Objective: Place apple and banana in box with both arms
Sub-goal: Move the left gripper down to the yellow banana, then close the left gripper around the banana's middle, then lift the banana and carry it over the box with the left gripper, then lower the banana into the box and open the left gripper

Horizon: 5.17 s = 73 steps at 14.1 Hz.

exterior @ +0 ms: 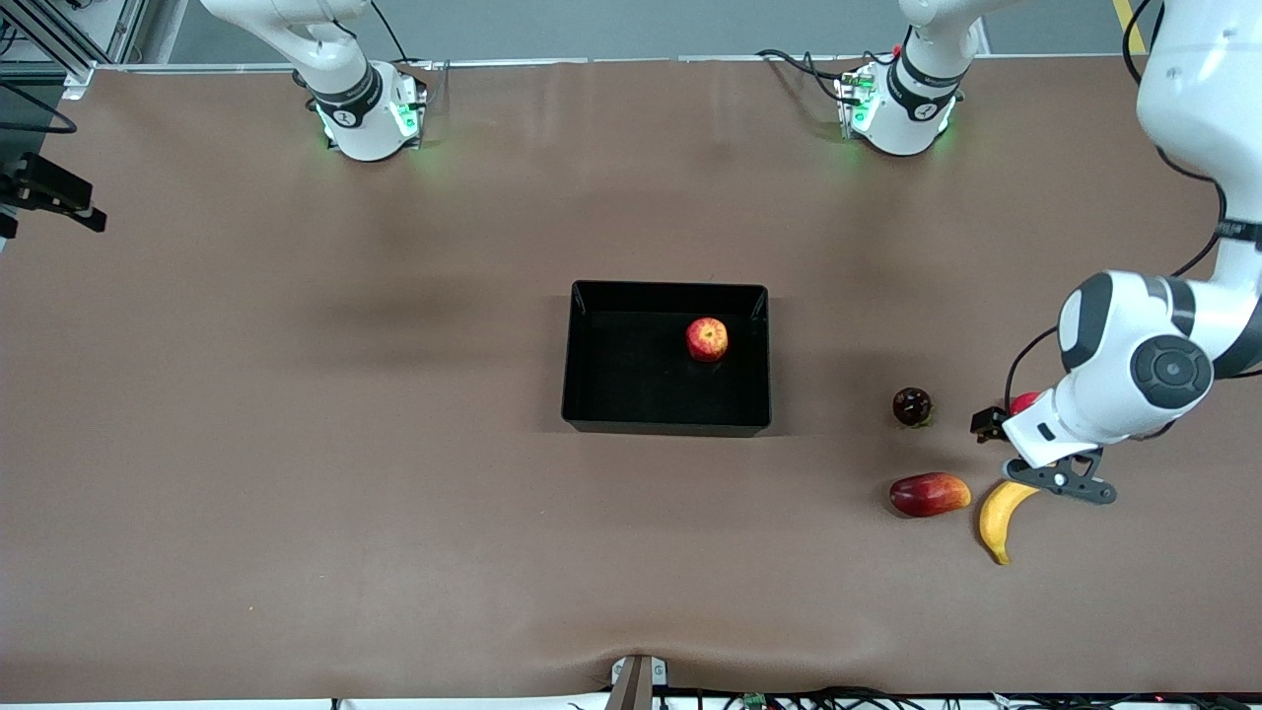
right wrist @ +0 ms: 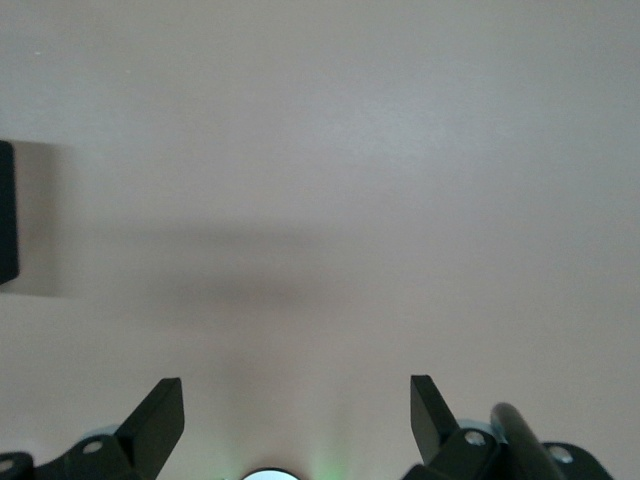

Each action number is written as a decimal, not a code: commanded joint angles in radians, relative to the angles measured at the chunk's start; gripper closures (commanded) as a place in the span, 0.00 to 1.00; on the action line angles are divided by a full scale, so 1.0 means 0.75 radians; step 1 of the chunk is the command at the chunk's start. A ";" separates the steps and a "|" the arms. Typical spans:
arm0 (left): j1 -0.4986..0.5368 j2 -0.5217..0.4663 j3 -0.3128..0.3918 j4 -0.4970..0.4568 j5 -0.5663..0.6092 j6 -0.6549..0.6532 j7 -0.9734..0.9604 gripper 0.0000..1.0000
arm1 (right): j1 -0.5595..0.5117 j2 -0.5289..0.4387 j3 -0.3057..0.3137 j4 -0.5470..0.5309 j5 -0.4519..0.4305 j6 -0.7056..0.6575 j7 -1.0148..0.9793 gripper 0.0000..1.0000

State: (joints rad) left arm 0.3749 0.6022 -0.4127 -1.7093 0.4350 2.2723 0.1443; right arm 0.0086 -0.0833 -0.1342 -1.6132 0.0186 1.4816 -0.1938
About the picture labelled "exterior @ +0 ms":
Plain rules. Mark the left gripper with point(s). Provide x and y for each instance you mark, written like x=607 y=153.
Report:
x=987 y=422

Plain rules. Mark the yellow banana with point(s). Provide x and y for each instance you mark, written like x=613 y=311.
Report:
x=996 y=523

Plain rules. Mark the red yellow apple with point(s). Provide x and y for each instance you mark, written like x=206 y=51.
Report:
x=707 y=338

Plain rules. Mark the black plastic box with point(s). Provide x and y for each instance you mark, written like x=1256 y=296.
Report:
x=641 y=385

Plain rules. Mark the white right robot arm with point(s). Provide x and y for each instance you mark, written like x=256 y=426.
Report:
x=350 y=99

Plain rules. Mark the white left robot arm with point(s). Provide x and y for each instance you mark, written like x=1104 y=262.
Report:
x=1163 y=365

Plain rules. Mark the round red peach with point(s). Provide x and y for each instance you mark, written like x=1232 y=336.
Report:
x=1023 y=401

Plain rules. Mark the dark purple round fruit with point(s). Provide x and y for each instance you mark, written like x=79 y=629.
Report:
x=912 y=405

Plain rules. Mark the red mango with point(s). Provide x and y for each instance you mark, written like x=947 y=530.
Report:
x=929 y=494

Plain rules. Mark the brown table cover mat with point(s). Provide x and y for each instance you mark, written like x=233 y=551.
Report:
x=631 y=542

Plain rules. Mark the aluminium frame profile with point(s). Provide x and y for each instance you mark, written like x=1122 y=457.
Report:
x=59 y=44

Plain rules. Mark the grey camera stand bracket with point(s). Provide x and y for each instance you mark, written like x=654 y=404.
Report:
x=636 y=680

